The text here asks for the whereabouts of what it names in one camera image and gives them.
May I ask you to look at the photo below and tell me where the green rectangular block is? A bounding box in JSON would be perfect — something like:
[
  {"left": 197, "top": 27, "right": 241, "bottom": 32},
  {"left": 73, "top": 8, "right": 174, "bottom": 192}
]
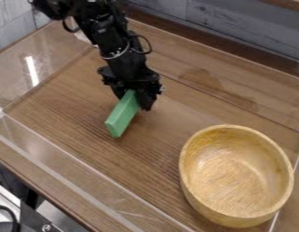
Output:
[{"left": 105, "top": 90, "right": 138, "bottom": 138}]

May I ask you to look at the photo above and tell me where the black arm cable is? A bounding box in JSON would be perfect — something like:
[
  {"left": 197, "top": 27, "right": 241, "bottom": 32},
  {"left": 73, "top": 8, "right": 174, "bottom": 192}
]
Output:
[{"left": 128, "top": 31, "right": 153, "bottom": 56}]

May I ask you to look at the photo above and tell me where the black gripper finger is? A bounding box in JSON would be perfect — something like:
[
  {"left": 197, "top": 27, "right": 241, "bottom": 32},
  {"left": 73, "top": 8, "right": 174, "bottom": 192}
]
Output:
[
  {"left": 136, "top": 89, "right": 157, "bottom": 111},
  {"left": 110, "top": 85, "right": 129, "bottom": 99}
]

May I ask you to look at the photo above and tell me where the clear acrylic tray wall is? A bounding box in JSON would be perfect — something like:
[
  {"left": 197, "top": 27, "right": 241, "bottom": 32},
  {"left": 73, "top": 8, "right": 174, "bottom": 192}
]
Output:
[{"left": 0, "top": 111, "right": 193, "bottom": 232}]

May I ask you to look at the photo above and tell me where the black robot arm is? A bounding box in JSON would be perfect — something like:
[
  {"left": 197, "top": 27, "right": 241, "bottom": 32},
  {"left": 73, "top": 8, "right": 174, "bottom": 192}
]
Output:
[{"left": 27, "top": 0, "right": 162, "bottom": 111}]

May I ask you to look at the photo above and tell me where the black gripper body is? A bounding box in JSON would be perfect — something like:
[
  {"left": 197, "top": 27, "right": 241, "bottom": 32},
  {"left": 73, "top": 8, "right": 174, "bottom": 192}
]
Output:
[{"left": 97, "top": 53, "right": 165, "bottom": 99}]

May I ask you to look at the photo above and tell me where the black cable lower left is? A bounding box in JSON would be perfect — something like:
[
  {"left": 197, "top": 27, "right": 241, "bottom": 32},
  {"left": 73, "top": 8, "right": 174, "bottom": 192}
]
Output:
[{"left": 0, "top": 204, "right": 21, "bottom": 232}]

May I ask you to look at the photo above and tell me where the clear acrylic corner bracket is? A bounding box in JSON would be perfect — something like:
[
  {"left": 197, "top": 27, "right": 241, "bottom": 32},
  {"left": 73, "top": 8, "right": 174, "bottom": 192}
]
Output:
[{"left": 72, "top": 19, "right": 93, "bottom": 45}]

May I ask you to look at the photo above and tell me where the brown wooden bowl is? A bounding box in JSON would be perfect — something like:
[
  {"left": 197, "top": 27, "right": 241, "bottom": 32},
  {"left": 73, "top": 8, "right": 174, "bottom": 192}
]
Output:
[{"left": 178, "top": 124, "right": 293, "bottom": 228}]

